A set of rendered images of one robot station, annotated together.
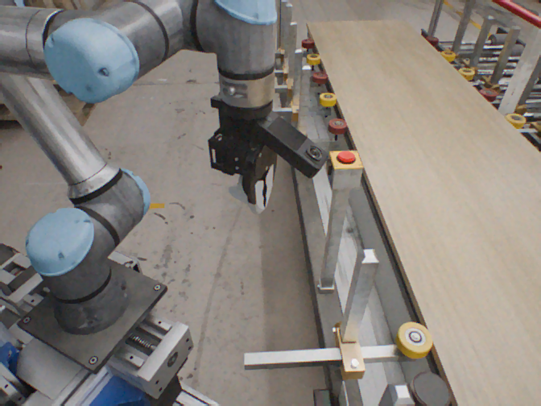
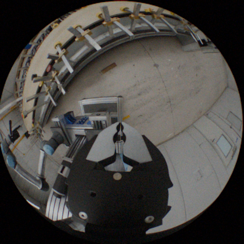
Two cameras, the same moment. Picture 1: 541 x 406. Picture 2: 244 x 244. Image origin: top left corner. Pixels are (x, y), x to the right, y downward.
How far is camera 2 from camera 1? 57 cm
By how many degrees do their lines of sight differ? 40
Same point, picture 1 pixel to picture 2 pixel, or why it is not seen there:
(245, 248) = not seen: hidden behind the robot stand
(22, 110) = (41, 168)
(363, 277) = (29, 98)
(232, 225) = not seen: hidden behind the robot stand
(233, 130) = (14, 137)
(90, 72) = (8, 160)
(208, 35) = (6, 149)
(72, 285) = (51, 142)
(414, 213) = not seen: hidden behind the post
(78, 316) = (58, 137)
